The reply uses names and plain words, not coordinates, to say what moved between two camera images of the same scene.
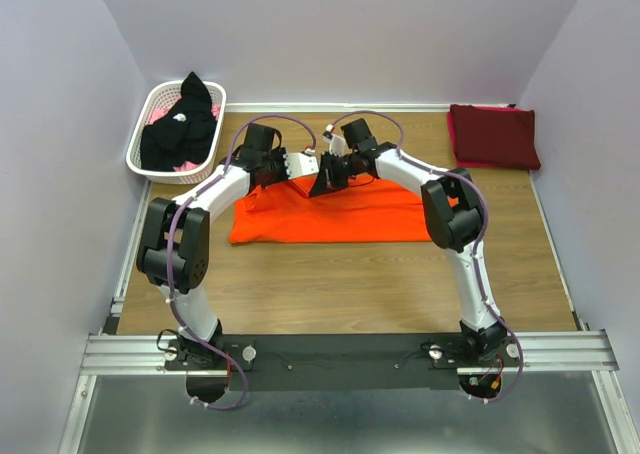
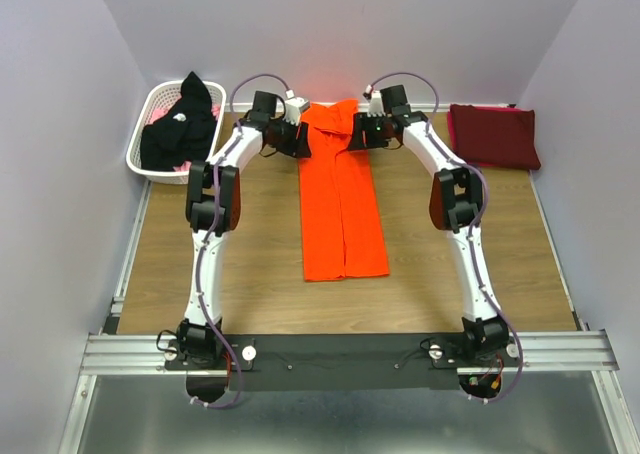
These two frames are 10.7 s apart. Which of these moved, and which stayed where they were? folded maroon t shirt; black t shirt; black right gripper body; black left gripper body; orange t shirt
Moved: black right gripper body; black left gripper body; orange t shirt
Stayed: black t shirt; folded maroon t shirt
